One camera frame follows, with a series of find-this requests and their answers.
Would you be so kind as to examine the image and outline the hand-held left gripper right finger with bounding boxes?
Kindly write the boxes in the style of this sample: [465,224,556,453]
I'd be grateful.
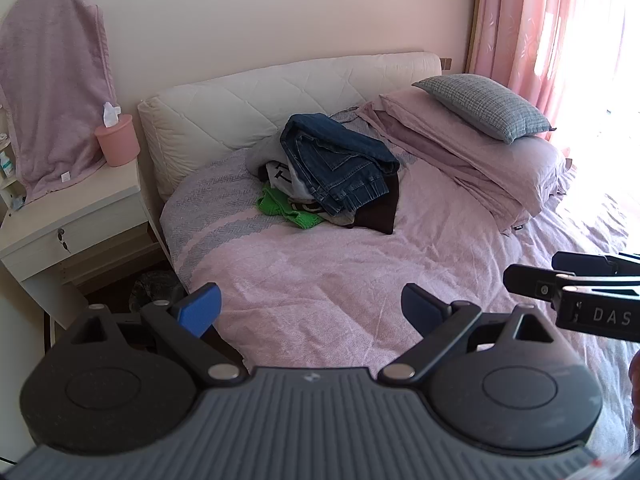
[377,282,556,386]

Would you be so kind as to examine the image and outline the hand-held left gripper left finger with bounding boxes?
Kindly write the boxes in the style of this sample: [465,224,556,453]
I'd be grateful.
[70,282,248,388]

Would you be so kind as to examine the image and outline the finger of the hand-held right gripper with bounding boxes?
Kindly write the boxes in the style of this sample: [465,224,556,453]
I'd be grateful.
[504,263,640,306]
[552,251,640,276]

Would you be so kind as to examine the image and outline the blue jeans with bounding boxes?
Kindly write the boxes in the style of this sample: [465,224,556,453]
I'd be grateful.
[279,113,401,215]

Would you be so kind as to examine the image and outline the dark wastebasket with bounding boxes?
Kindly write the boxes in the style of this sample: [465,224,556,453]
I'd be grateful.
[128,270,188,313]

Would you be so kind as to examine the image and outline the dark garment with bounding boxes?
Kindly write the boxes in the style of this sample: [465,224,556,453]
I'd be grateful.
[345,172,401,235]

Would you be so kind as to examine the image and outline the pink pillow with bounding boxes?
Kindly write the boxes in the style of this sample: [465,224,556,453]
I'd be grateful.
[380,87,568,221]

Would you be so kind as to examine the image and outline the pink grey herringbone blanket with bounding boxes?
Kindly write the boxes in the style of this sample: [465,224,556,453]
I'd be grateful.
[160,105,640,458]

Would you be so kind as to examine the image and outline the green knit garment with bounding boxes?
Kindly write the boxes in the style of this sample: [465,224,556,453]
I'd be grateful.
[257,183,326,230]

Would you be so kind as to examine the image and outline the folded mauve quilt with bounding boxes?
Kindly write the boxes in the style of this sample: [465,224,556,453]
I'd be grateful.
[357,100,533,235]

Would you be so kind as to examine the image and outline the white printed garment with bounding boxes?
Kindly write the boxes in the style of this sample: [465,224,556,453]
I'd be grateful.
[257,160,321,211]

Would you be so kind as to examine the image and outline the white nightstand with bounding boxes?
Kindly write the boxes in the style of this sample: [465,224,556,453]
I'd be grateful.
[0,157,161,346]

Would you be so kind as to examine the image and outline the stack of folded dark clothes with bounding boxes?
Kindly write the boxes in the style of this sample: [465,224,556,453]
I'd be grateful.
[245,135,291,173]

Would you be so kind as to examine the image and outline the pink round tissue box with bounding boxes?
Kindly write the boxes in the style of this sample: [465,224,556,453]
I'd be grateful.
[95,114,141,167]

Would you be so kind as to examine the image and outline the grey plaid pillow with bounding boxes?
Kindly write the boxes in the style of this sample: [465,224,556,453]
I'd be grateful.
[411,74,552,145]

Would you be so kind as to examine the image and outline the white quilted headboard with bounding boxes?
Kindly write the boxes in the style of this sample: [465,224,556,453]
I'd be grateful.
[137,51,443,204]

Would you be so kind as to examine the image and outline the pink curtain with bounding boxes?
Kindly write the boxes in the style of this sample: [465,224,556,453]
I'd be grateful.
[470,0,631,131]

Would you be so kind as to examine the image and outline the pink towel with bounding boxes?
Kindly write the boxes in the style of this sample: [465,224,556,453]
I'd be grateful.
[0,0,118,204]

